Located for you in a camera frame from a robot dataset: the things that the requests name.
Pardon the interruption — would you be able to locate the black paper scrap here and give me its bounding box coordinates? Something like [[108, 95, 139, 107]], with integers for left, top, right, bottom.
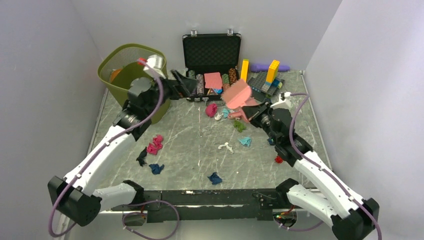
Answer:
[[136, 147, 148, 167]]

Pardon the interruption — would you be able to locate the dark blue scrap centre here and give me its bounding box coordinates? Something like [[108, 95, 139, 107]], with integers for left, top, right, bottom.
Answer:
[[207, 172, 223, 185]]

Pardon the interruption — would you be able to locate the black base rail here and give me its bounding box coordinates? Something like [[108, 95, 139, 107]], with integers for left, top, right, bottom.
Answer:
[[112, 188, 298, 223]]

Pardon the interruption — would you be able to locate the light blue paper scrap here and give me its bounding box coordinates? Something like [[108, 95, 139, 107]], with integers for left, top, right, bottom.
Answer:
[[222, 108, 231, 118]]

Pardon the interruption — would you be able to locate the yellow tall block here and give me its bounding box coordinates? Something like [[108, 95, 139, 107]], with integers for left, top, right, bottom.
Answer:
[[265, 60, 280, 85], [239, 59, 249, 82]]

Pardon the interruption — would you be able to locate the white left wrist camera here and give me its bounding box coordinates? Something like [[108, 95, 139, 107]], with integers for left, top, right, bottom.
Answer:
[[137, 54, 167, 79]]

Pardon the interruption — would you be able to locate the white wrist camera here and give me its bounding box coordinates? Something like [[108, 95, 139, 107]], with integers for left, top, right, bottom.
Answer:
[[137, 54, 167, 79], [270, 91, 292, 110]]

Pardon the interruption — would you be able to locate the black poker chip case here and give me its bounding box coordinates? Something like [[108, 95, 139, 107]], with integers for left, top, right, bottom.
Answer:
[[182, 28, 242, 103]]

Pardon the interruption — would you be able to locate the yellow tall block right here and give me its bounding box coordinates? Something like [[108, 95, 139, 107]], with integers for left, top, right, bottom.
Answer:
[[265, 60, 280, 85]]

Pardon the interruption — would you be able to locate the pink card stack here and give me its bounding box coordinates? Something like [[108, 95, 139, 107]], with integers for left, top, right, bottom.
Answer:
[[203, 72, 223, 89]]

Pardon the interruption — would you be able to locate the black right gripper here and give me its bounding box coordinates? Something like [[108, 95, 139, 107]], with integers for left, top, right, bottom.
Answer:
[[242, 100, 281, 145]]

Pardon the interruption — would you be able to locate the red paper scrap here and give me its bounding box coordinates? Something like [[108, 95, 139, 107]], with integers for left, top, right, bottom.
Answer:
[[274, 155, 284, 164]]

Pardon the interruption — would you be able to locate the purple cylinder toy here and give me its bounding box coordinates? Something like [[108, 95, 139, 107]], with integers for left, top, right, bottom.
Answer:
[[249, 63, 290, 73]]

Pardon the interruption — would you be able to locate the grey building block baseplate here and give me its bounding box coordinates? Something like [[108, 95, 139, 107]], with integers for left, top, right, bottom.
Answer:
[[247, 71, 285, 102]]

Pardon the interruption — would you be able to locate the orange scrap in basket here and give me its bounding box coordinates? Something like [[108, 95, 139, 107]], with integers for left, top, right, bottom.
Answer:
[[109, 68, 122, 83]]

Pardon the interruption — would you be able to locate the pink plastic dustpan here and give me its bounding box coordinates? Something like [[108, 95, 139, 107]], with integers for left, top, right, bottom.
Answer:
[[227, 110, 249, 123]]

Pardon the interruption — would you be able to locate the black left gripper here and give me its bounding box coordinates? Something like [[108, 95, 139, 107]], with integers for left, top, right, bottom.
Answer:
[[146, 69, 200, 116]]

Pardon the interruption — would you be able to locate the yellow tall block left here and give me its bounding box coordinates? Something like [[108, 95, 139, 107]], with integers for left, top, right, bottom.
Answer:
[[239, 59, 249, 82]]

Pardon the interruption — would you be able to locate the dark blue scrap left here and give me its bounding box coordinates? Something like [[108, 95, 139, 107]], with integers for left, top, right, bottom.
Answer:
[[148, 163, 165, 175]]

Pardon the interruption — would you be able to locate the magenta paper scrap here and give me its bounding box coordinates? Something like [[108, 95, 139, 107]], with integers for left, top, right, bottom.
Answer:
[[205, 103, 218, 118]]

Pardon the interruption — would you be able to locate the pink hand brush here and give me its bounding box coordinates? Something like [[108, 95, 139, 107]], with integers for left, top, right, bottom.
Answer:
[[221, 79, 258, 112]]

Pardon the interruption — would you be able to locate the teal paper scrap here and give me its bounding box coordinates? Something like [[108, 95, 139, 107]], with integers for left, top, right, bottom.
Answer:
[[238, 136, 252, 147]]

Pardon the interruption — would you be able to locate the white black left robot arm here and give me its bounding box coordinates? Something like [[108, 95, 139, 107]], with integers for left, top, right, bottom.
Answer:
[[47, 70, 198, 227]]

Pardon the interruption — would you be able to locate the olive green mesh wastebasket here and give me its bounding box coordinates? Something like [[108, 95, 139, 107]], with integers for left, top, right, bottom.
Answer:
[[97, 43, 168, 107]]

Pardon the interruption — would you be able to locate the green paper scrap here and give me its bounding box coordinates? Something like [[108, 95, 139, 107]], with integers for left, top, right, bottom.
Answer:
[[233, 120, 246, 133]]

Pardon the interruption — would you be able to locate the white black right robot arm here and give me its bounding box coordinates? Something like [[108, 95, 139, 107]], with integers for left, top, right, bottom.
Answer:
[[241, 102, 380, 240]]

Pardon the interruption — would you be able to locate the white torn paper scrap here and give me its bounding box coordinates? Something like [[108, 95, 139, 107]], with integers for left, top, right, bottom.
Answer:
[[217, 142, 234, 154]]

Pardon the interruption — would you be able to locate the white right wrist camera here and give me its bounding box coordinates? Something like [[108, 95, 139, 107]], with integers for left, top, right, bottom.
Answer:
[[270, 91, 292, 110]]

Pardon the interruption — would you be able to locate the dark blue scrap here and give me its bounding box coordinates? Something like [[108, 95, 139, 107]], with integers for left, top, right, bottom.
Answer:
[[207, 172, 223, 185], [148, 163, 165, 175]]

